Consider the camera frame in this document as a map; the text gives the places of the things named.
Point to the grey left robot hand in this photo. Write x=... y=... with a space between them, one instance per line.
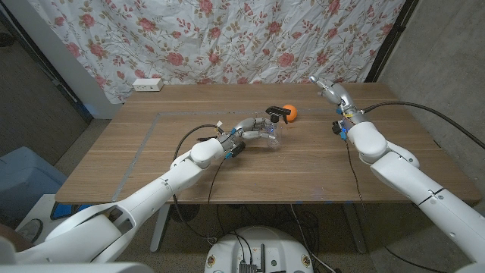
x=246 y=127

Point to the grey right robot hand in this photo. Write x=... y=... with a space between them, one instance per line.
x=337 y=95

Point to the clear spray bottle black top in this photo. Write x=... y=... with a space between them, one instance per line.
x=278 y=112

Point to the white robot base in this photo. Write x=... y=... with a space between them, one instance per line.
x=261 y=246

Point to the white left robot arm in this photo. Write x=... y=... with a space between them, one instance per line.
x=151 y=193

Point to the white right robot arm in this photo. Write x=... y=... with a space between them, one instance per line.
x=409 y=178

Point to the orange fruit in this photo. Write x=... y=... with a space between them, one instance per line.
x=292 y=112

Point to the floral backdrop cloth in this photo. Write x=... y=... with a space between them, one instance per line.
x=227 y=38

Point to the white power strip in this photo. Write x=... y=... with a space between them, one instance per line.
x=148 y=85

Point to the white table leg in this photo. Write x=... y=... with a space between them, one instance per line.
x=161 y=227

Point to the grey table leg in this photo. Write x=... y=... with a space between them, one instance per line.
x=356 y=231

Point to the bright blue pad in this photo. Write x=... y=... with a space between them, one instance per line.
x=62 y=210

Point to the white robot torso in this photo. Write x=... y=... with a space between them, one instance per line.
x=76 y=268

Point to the blue plastic bin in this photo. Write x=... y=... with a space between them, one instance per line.
x=22 y=174

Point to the grey round object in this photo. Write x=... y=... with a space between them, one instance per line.
x=31 y=229

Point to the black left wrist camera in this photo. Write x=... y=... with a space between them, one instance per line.
x=238 y=149

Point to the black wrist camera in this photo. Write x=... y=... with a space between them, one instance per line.
x=238 y=149
x=336 y=128

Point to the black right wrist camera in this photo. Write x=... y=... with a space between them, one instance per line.
x=336 y=128

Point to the black backdrop frame pole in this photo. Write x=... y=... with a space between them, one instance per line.
x=392 y=38
x=60 y=83

